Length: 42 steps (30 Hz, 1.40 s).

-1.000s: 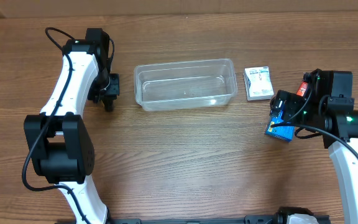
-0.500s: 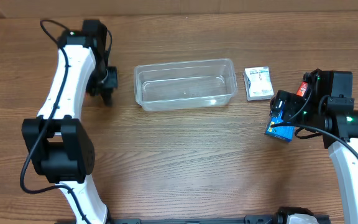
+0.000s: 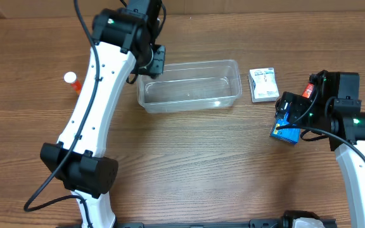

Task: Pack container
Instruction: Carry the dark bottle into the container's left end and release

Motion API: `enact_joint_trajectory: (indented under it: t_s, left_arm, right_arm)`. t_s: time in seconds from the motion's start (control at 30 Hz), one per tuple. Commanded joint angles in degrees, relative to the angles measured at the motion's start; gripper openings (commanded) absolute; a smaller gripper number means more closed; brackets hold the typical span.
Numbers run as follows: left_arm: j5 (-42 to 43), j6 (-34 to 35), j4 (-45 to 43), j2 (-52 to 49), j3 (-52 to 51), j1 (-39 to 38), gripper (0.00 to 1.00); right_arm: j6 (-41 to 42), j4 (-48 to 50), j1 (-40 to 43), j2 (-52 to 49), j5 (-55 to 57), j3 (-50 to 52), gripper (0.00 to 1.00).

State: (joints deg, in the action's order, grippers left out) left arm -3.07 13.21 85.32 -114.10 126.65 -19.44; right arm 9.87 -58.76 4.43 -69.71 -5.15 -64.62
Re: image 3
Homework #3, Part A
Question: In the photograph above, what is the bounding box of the white medicine box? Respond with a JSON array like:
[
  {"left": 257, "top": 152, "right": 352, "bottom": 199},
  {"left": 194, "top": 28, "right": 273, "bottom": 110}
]
[{"left": 248, "top": 68, "right": 279, "bottom": 103}]

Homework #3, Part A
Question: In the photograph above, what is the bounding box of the orange tube white cap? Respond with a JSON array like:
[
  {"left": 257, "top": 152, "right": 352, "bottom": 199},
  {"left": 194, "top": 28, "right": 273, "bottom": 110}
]
[{"left": 63, "top": 72, "right": 82, "bottom": 95}]

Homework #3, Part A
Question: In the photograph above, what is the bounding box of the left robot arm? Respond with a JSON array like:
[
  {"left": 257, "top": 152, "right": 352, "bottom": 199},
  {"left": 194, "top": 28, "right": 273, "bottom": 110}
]
[{"left": 40, "top": 0, "right": 166, "bottom": 227}]

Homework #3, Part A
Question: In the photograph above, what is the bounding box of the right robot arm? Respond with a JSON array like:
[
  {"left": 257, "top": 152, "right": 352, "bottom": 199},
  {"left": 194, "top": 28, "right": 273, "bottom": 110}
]
[{"left": 272, "top": 70, "right": 365, "bottom": 227}]

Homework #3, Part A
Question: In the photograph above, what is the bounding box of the clear plastic container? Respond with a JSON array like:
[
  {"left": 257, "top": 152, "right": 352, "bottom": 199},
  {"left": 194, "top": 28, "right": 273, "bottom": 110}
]
[{"left": 137, "top": 60, "right": 242, "bottom": 113}]

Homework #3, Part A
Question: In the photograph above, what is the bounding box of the red box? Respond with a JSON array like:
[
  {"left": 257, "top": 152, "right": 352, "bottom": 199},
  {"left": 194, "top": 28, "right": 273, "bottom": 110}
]
[{"left": 302, "top": 83, "right": 314, "bottom": 99}]

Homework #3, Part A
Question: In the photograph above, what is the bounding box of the blue box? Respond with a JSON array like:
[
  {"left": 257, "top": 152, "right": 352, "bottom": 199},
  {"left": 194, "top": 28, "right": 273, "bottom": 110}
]
[{"left": 270, "top": 113, "right": 300, "bottom": 144}]

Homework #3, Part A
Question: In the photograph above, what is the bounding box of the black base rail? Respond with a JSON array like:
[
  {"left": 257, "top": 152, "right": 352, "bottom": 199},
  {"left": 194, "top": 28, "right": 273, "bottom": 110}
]
[{"left": 115, "top": 210, "right": 338, "bottom": 228}]

